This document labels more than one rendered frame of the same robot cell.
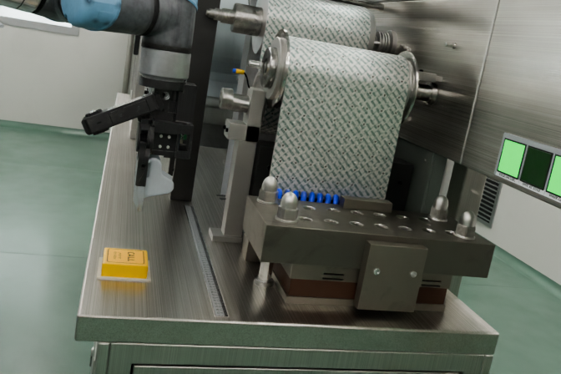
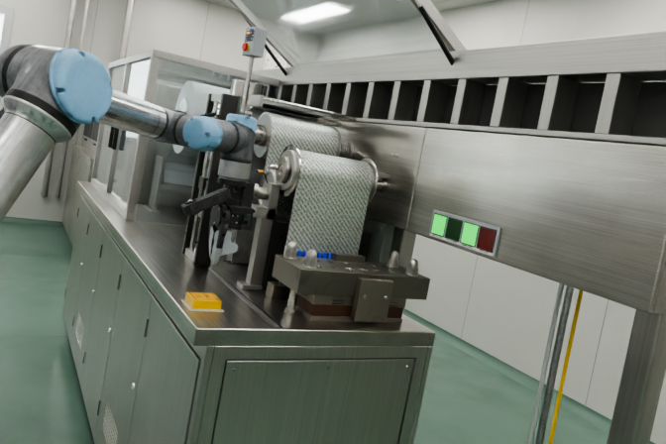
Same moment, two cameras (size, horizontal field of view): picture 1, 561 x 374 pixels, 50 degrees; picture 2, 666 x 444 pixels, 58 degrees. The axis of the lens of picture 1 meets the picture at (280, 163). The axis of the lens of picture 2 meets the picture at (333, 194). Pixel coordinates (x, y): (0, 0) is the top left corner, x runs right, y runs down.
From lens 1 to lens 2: 0.61 m
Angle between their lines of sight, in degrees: 16
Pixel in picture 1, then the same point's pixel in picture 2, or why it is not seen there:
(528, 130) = (448, 208)
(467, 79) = (407, 177)
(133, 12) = (227, 141)
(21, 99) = not seen: outside the picture
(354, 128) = (339, 209)
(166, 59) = (240, 167)
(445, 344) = (405, 340)
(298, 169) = (304, 237)
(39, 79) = not seen: outside the picture
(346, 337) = (351, 337)
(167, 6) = (243, 136)
